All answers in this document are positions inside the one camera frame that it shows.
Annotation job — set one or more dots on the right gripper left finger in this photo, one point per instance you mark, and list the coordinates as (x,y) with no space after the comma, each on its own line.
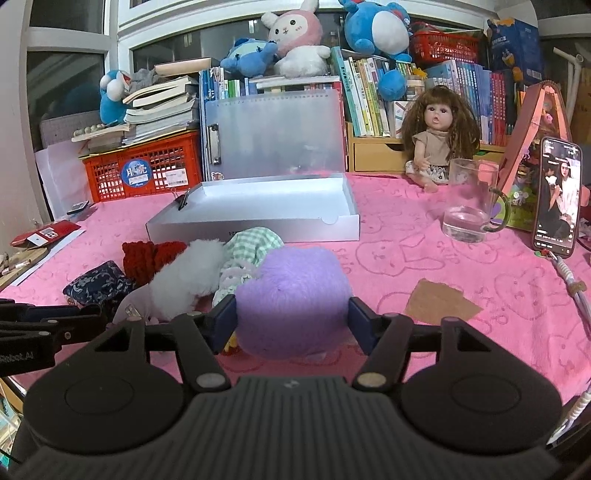
(199,338)

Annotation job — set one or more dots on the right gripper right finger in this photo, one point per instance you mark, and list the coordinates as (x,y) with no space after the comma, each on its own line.
(384,340)

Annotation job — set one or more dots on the white fluffy plush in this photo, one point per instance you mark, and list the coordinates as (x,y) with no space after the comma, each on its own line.
(193,274)

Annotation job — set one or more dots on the dark blue patterned cloth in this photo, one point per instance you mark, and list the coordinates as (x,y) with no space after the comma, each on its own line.
(103,283)

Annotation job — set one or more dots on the purple fluffy plush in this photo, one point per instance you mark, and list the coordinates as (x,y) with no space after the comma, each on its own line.
(296,305)

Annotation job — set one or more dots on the red knitted bow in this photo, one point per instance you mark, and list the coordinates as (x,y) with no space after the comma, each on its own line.
(142,260)

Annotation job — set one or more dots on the green checkered doll dress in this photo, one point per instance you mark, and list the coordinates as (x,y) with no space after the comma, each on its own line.
(243,254)

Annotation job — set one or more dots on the brown cardboard piece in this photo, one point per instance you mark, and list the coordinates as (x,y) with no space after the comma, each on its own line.
(430,302)

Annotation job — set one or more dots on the red booklet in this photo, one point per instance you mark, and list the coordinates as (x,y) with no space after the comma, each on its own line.
(45,235)

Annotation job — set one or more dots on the black binder clip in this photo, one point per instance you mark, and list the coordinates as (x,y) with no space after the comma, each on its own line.
(182,199)

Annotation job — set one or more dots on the silver shallow cardboard box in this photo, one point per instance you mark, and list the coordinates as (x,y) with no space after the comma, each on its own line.
(299,208)

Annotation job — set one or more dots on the clear glass mug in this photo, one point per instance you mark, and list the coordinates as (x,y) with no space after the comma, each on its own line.
(475,204)

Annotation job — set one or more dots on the red plastic crate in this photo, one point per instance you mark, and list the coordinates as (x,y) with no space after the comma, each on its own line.
(164,165)

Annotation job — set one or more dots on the wooden drawer organizer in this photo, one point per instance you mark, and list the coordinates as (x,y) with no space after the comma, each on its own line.
(375,155)

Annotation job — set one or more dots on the smartphone with lit screen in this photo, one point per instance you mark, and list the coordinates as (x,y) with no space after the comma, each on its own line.
(559,197)

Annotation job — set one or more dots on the brown haired baby doll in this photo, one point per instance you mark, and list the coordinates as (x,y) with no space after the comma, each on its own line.
(439,127)

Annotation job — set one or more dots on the translucent clipboard case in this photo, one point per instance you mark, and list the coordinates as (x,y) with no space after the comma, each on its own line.
(276,134)

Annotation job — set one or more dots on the stack of books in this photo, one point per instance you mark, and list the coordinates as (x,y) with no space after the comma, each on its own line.
(161,100)

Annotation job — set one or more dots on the row of upright books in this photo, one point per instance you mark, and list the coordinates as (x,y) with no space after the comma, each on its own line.
(356,77)

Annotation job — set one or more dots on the blue white cat plush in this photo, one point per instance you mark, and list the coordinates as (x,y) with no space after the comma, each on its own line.
(114,86)

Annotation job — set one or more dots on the pink toy house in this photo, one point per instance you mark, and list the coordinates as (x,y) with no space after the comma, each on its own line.
(542,114)

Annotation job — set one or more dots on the small blue plush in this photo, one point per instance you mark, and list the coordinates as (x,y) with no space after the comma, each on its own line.
(249,57)

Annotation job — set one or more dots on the red basket on books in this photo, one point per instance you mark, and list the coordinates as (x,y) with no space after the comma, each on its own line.
(430,45)

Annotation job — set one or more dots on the large blue white plush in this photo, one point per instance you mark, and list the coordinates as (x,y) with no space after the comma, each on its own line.
(383,30)

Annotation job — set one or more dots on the pink white bunny plush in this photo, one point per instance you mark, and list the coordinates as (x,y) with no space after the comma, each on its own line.
(298,37)

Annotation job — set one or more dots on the blue cardboard box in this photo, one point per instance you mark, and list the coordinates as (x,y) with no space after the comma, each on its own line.
(515,46)

